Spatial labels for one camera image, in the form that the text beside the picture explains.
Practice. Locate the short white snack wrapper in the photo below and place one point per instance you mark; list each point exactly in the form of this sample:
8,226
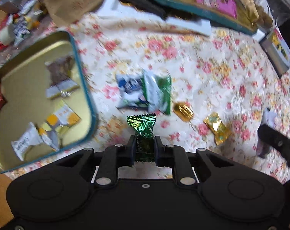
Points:
25,142

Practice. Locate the floral tablecloth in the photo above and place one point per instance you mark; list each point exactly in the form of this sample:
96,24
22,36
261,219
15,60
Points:
183,60

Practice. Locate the teal tin full of sweets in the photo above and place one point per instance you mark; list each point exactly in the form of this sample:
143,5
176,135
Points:
178,7

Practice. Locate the green foil candy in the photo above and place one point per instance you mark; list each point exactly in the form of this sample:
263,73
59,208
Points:
141,129

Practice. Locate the kraft paper bag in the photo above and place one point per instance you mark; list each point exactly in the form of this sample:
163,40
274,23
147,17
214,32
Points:
70,2

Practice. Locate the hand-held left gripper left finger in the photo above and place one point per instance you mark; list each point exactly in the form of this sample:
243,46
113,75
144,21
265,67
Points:
130,152

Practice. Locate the black snack bar packets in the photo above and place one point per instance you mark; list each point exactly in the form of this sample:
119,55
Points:
140,3

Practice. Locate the blue white candy packet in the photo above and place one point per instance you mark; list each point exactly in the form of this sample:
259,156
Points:
130,88

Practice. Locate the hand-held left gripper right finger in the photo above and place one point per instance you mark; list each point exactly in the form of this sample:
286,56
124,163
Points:
159,152

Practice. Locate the pink snack packet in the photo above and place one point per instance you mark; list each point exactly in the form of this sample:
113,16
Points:
216,0

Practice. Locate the yellow print card box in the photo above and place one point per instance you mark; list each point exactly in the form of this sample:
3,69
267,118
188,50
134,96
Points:
278,50

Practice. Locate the gold ingot chocolate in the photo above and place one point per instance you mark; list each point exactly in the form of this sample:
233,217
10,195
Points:
183,111

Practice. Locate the yellow white snack packet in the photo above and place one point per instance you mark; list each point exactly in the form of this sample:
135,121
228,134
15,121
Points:
63,117

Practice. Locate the tan small snack packet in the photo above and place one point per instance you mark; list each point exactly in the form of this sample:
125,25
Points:
248,12

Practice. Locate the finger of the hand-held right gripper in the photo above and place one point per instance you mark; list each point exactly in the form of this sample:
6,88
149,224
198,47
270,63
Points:
276,143

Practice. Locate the gold tin tray teal rim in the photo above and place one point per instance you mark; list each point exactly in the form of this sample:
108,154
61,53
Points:
20,93

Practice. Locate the gold foil candy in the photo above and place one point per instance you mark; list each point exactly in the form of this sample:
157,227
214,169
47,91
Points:
218,128

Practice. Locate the green white snack packet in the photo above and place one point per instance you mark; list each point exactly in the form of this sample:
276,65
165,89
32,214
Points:
159,93

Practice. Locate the clear brown snack packet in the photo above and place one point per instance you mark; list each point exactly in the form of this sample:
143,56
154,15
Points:
61,76

